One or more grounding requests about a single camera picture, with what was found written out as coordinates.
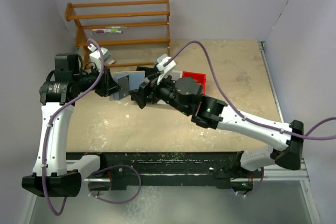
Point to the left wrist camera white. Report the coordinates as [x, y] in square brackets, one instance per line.
[98, 56]

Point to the pink marker pen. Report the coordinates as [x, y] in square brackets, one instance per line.
[106, 31]

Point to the red plastic bin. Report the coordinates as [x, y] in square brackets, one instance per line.
[199, 78]

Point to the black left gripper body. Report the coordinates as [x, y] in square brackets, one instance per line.
[105, 83]

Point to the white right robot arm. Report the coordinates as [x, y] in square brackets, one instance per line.
[283, 140]

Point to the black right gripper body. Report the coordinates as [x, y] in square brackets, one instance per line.
[146, 92]

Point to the grey dark card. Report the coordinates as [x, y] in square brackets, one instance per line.
[123, 81]

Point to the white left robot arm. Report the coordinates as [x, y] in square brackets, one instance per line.
[66, 84]

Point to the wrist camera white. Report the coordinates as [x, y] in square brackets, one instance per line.
[164, 65]
[98, 56]

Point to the black plastic bin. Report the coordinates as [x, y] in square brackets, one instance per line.
[147, 70]

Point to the white plastic bin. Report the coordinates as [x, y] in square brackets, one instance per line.
[176, 74]

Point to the green marker pen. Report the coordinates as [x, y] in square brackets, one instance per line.
[116, 27]

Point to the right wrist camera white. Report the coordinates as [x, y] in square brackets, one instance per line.
[164, 65]

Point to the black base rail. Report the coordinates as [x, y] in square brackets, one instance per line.
[214, 169]

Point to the wooden shelf rack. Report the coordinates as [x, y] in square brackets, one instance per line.
[81, 37]

